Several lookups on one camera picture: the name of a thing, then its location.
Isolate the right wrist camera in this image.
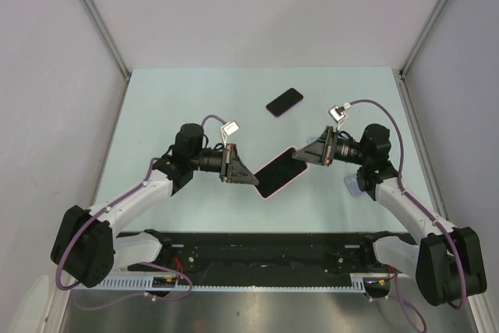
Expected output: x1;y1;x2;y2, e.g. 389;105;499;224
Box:
328;106;348;131

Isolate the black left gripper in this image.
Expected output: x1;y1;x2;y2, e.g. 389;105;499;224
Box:
189;143;257;185

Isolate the left aluminium frame post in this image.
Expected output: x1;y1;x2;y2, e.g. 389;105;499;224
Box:
58;0;131;81

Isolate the white slotted cable duct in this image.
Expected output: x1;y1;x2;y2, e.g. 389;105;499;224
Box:
94;272;392;293

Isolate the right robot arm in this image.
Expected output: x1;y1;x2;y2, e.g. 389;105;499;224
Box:
293;124;487;306

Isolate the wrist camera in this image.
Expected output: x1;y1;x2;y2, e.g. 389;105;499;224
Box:
328;106;348;131
220;121;239;146

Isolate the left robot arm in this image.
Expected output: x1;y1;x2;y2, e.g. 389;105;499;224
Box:
50;123;259;291

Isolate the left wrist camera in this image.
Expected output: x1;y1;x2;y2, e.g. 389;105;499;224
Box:
220;121;239;146

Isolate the right aluminium frame post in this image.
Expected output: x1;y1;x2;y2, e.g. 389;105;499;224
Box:
398;0;451;79

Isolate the aluminium frame post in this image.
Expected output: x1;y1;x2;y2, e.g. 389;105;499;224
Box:
398;0;451;79
58;0;131;81

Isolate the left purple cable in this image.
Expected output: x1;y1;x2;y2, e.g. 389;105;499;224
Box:
55;114;227;312

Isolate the pink silicone phone case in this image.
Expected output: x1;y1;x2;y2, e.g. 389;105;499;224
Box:
252;146;310;200

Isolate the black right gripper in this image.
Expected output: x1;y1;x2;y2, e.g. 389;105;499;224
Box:
292;126;369;167

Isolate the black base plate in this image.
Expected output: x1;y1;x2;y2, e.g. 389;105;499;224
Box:
112;231;422;274

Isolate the clear blue phone case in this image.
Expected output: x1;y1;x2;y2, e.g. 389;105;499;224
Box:
306;136;319;145

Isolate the black smartphone pink edge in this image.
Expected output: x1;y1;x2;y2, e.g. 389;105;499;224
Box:
266;88;303;118

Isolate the lilac phone case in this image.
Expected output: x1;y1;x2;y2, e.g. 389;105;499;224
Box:
344;174;366;198

